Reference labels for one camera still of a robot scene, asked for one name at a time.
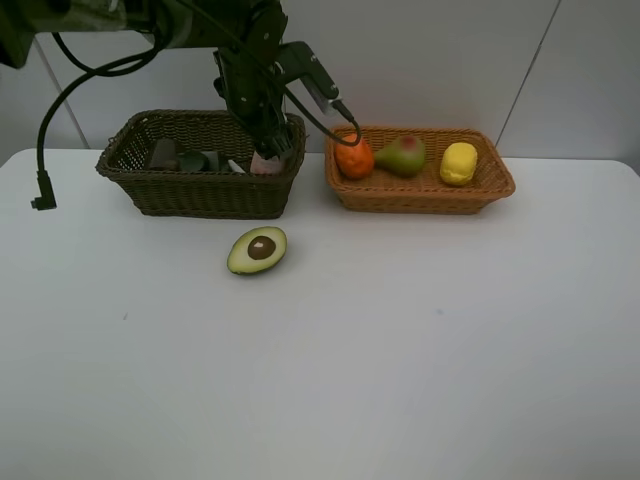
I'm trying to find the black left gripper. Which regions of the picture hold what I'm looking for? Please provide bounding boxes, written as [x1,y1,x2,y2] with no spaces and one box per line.
[214,49,296,161]

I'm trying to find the pink bottle white cap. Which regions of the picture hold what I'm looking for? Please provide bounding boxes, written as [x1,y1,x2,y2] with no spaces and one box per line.
[250,151,286,175]

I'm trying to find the white marker pink caps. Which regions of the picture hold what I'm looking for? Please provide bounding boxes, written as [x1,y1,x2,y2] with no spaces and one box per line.
[228,160,245,174]

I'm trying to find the orange mandarin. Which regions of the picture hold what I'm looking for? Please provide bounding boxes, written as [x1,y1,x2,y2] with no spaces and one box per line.
[334,137,375,180]

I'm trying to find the dark green pump bottle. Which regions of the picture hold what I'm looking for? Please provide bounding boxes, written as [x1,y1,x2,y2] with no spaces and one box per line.
[177,150,231,173]

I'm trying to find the halved avocado with pit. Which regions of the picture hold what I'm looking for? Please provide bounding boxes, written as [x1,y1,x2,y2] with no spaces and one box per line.
[227,226,288,275]

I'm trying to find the translucent pink plastic cup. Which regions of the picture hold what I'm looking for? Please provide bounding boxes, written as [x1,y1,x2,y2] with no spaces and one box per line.
[146,138,181,171]

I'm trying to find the green red pear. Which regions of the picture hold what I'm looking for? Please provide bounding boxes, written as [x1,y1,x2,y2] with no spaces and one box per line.
[374,135,426,178]

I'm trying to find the yellow lemon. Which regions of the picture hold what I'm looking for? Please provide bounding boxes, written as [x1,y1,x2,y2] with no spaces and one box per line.
[440,142,478,186]

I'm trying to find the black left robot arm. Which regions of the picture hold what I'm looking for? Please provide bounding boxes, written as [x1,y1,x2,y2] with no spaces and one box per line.
[1,1,293,158]

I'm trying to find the dark brown wicker basket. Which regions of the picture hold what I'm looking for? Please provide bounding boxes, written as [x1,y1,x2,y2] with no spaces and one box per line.
[96,110,306,220]

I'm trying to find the orange wicker basket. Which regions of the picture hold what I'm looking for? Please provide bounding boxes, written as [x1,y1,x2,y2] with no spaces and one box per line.
[325,125,516,215]

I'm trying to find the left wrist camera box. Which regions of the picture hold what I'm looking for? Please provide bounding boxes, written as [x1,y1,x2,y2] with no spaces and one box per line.
[276,41,341,114]

